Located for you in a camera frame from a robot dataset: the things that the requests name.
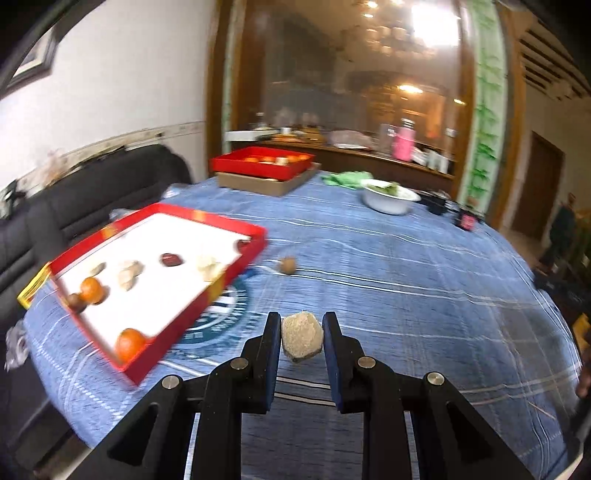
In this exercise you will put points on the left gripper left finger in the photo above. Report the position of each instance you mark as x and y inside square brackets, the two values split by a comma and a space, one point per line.
[263, 354]

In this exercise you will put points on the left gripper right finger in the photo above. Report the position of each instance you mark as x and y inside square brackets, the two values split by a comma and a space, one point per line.
[341, 354]

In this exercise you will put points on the beige cake chunk large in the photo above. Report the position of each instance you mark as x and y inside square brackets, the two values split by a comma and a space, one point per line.
[302, 336]

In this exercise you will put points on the brown round longan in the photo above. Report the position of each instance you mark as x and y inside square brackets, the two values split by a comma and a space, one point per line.
[288, 265]
[75, 303]

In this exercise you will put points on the white cake block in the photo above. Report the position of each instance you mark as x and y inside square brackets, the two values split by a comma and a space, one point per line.
[210, 270]

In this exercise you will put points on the red jujube date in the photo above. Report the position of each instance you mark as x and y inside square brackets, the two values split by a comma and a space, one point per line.
[170, 260]
[241, 245]

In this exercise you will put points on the orange mandarin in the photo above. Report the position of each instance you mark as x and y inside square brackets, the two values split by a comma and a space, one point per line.
[91, 291]
[128, 344]

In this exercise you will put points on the beige cake chunk heart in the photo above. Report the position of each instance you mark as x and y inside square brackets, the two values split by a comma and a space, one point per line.
[126, 279]

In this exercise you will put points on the beige cake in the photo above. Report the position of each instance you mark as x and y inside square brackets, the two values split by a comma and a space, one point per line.
[97, 269]
[135, 267]

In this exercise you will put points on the blue plaid tablecloth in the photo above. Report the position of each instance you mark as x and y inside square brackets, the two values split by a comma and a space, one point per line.
[419, 293]

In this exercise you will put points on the red tray white inside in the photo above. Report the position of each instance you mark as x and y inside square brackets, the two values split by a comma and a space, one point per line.
[164, 301]

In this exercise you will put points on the white bowl with greens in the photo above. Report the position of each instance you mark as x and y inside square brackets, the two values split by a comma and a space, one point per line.
[388, 197]

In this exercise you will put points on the green cloth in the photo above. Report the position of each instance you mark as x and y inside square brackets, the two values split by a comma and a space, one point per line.
[350, 179]

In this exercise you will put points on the black charger box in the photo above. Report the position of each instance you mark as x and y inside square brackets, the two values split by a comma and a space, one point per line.
[438, 202]

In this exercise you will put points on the red black device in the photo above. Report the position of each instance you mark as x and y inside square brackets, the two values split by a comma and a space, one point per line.
[467, 219]

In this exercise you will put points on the brown cardboard box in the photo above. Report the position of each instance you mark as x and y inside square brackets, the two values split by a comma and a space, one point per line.
[268, 187]

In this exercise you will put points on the wooden sideboard counter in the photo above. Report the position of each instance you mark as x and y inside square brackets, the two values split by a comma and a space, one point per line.
[336, 159]

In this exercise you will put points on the far red fruit box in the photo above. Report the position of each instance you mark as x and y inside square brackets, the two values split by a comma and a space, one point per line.
[263, 162]

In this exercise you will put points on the pink thermos bottle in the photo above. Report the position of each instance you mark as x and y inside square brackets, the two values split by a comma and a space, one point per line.
[404, 141]

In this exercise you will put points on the black leather sofa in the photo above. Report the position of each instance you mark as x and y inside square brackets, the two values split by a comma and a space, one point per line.
[54, 219]

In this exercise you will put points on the framed wall picture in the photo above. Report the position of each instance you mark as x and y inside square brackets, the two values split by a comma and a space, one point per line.
[36, 64]

